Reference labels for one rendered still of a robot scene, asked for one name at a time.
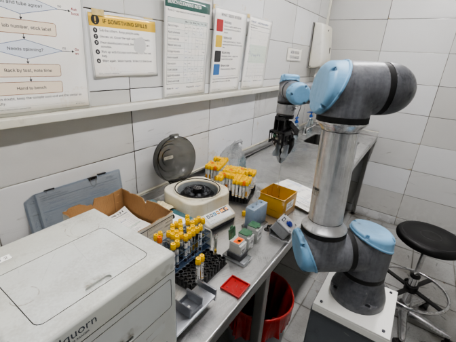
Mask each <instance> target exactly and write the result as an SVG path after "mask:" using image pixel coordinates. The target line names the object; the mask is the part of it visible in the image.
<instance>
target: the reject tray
mask: <svg viewBox="0 0 456 342"><path fill-rule="evenodd" d="M249 287H250V284H249V283H247V282H245V281H244V280H242V279H240V278H238V277H236V276H234V275H231V276H230V277H229V278H228V279H227V281H226V282H225V283H224V284H223V285H222V286H221V287H220V289H221V290H223V291H225V292H226V293H228V294H230V295H231V296H233V297H235V298H237V299H239V298H240V297H241V296H242V295H243V294H244V293H245V292H246V290H247V289H248V288H249Z"/></svg>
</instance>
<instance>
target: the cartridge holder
mask: <svg viewBox="0 0 456 342"><path fill-rule="evenodd" d="M223 257H225V258H226V259H228V260H230V261H232V262H234V263H236V264H238V265H240V266H242V267H245V266H246V265H247V264H248V263H249V262H250V260H251V259H252V257H251V256H250V255H248V250H247V249H246V251H245V252H244V253H243V254H242V255H238V254H235V253H233V252H231V251H229V249H227V250H226V251H225V252H224V253H223Z"/></svg>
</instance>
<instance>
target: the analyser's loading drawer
mask: <svg viewBox="0 0 456 342"><path fill-rule="evenodd" d="M216 292H217V289H216V288H214V287H213V286H211V285H209V284H207V283H205V282H204V281H202V280H200V279H198V280H197V286H196V287H195V288H194V289H193V290H190V289H189V288H187V294H186V295H185V296H184V297H183V298H182V299H180V300H179V301H177V300H176V299H175V303H176V335H177V337H178V336H179V335H180V334H181V333H182V332H183V331H184V329H186V327H188V325H190V323H192V321H194V319H195V318H196V317H197V316H198V315H199V314H200V313H201V312H202V311H203V310H204V309H205V308H206V307H207V306H208V304H209V303H210V302H211V301H212V300H214V301H215V300H216ZM188 305H189V306H190V308H188V307H187V306H188Z"/></svg>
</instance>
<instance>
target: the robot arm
mask: <svg viewBox="0 0 456 342"><path fill-rule="evenodd" d="M416 91H417V80H416V78H415V75H414V74H413V72H412V71H411V70H410V69H409V68H407V67H406V66H404V65H402V64H399V63H396V62H375V61H359V60H350V59H345V60H330V61H328V62H326V63H325V64H323V65H322V66H321V68H320V69H319V71H318V72H317V74H316V76H315V78H314V80H313V82H300V76H299V75H294V74H282V75H281V77H280V82H279V92H278V102H277V108H276V116H275V121H274V127H273V129H271V130H269V141H268V142H271V141H272V142H273V143H274V145H275V149H274V150H273V152H272V155H273V156H276V158H277V161H278V163H282V162H284V161H285V159H286V158H287V157H288V155H289V153H290V152H291V151H292V148H293V147H294V144H295V138H293V135H298V133H299V129H298V128H297V127H296V126H295V125H294V123H293V122H292V121H290V120H289V119H294V114H295V110H296V109H297V108H296V105H304V104H309V107H310V109H311V111H312V112H313V113H315V114H316V121H317V122H318V123H319V125H320V126H321V133H320V141H319V146H318V155H317V160H316V169H315V174H314V179H313V188H312V193H311V202H310V207H309V215H308V216H306V217H304V218H303V220H302V222H301V228H299V227H297V228H295V229H293V231H292V248H293V252H294V257H295V259H296V262H297V265H298V266H299V268H300V269H301V270H302V271H305V272H315V273H317V272H336V273H335V274H334V276H333V277H332V279H331V281H330V293H331V295H332V296H333V298H334V299H335V300H336V302H337V303H339V304H340V305H341V306H343V307H344V308H346V309H348V310H350V311H352V312H354V313H356V314H360V315H365V316H373V315H376V314H379V313H380V312H381V311H382V310H383V308H384V306H385V302H386V295H385V284H384V281H385V277H386V275H387V271H388V268H389V266H390V261H391V259H392V255H393V254H394V248H395V244H396V240H395V237H394V236H393V235H392V233H391V232H390V231H388V230H387V229H386V228H385V227H382V226H380V225H378V224H376V223H374V222H371V221H367V220H362V219H356V220H353V221H352V222H351V223H350V224H349V228H347V227H346V225H345V224H344V223H343V217H344V213H345V206H346V202H347V196H348V191H349V185H350V181H351V177H352V170H353V166H354V160H355V156H356V149H357V145H358V139H359V135H360V131H361V130H362V129H364V128H365V127H367V126H368V125H369V121H370V117H371V115H389V114H392V113H396V112H399V111H400V110H403V109H404V108H405V107H407V106H408V105H409V104H410V103H411V101H412V100H413V99H414V97H415V94H416ZM270 133H271V138H270ZM272 134H273V138H272ZM282 147H283V152H282ZM280 160H281V161H280Z"/></svg>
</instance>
